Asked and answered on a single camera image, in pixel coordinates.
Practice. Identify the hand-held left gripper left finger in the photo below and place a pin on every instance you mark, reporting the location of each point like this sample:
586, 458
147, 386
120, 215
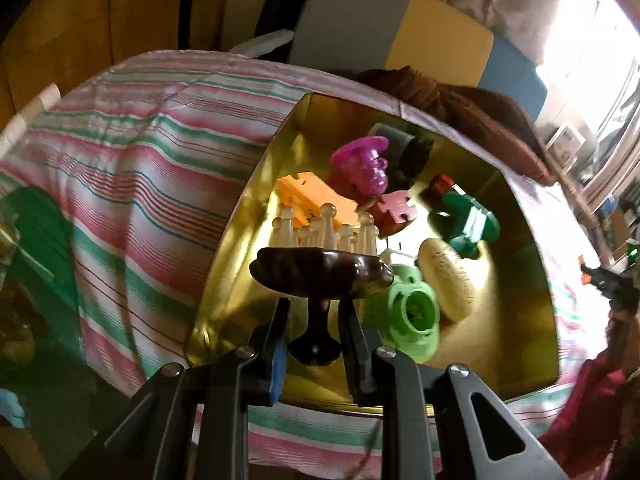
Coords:
277, 365

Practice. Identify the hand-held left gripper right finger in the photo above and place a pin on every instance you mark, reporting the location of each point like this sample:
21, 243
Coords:
352, 360

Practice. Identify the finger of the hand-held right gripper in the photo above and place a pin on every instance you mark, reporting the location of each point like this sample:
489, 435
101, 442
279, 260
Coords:
592, 275

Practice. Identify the green toy camera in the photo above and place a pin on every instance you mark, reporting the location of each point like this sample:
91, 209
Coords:
410, 310

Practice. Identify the brown pedestal dish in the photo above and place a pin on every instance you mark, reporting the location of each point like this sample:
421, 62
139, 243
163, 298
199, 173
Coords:
320, 270

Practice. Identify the gold metal tin tray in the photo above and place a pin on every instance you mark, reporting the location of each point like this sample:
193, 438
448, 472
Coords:
500, 340

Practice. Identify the oval patterned plastic case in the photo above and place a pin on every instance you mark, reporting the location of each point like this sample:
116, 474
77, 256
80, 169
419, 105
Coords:
447, 280

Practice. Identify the group of cream pegs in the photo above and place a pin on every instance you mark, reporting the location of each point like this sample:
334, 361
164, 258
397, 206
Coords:
330, 230

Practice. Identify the dark green toy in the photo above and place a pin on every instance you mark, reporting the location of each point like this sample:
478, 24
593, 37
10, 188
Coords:
465, 225

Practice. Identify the pink puzzle piece toy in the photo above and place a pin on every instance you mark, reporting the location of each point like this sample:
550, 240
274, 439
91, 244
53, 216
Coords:
397, 205

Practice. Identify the yellow-orange plastic toy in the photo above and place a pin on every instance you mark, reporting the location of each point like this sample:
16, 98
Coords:
310, 200

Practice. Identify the magenta toy hat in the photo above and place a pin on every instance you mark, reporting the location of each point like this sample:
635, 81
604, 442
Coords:
360, 165

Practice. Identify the person's red clothing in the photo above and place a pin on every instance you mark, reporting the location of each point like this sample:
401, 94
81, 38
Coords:
590, 410

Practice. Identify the white cardboard box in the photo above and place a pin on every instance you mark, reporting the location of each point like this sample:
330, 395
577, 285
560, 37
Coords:
565, 142

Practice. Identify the brown quilted cushion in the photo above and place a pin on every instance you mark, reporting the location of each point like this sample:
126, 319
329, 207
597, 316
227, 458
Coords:
480, 110

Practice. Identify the light blue toy block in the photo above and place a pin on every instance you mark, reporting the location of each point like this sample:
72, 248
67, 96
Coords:
11, 407

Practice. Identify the round green glass table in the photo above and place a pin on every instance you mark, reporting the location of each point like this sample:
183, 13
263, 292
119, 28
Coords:
40, 220

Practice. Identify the white plastic part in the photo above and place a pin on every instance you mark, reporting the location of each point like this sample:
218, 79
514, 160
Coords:
265, 42

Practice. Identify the grey yellow blue headboard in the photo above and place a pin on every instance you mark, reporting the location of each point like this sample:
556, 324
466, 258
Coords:
350, 25

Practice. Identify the black rolled mat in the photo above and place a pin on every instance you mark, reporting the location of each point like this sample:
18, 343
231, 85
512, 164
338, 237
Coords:
287, 0

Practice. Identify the wooden wardrobe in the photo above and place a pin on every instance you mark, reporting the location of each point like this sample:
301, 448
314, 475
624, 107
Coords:
100, 10

